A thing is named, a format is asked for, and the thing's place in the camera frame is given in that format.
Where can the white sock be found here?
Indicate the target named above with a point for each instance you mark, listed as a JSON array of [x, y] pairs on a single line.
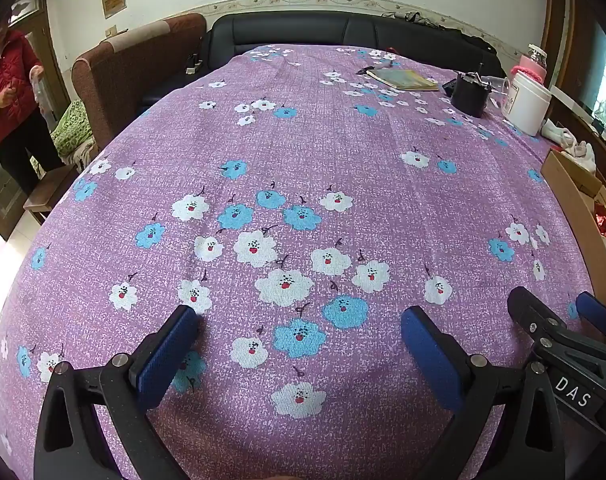
[[555, 132], [580, 155]]

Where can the black cylindrical motor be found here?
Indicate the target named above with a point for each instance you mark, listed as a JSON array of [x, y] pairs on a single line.
[[468, 97]]

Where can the red gold foil wrapper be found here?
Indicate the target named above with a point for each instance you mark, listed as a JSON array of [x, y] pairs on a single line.
[[605, 220]]

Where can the yellow wall plaque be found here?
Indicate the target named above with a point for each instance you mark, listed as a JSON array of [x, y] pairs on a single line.
[[114, 1]]

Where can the wooden stool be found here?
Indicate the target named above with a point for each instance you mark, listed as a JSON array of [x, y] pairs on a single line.
[[48, 187]]

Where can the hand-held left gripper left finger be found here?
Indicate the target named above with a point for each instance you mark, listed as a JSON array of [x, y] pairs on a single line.
[[168, 355]]

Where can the pink knit-sleeved bottle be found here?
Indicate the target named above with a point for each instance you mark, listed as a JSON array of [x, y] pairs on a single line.
[[533, 67]]

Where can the purple floral tablecloth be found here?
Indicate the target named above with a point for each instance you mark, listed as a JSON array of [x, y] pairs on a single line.
[[333, 160]]

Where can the yellow green notebook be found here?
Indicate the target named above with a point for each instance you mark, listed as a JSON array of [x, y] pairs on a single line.
[[405, 80]]

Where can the black bag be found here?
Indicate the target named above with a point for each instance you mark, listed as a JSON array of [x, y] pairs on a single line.
[[468, 40]]

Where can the brown armchair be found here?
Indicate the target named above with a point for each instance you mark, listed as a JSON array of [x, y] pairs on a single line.
[[133, 70]]

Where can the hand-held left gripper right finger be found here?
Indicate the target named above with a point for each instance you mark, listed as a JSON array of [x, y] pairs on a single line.
[[433, 365]]

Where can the black leather sofa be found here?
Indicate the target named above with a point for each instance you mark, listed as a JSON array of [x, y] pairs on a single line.
[[283, 30]]

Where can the white plastic jar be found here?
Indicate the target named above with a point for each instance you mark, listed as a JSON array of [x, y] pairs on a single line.
[[525, 105]]

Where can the green patterned cushion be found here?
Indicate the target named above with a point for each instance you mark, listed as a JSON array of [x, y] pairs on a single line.
[[72, 127]]

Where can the cardboard box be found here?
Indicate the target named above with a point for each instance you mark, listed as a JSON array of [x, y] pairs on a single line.
[[573, 195]]

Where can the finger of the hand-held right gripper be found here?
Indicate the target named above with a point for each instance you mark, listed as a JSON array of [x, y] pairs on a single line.
[[598, 312], [530, 310]]

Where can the wall socket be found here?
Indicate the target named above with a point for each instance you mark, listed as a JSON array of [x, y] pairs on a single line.
[[111, 30]]

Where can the clear plastic cup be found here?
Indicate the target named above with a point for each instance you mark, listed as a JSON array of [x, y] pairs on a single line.
[[497, 82]]

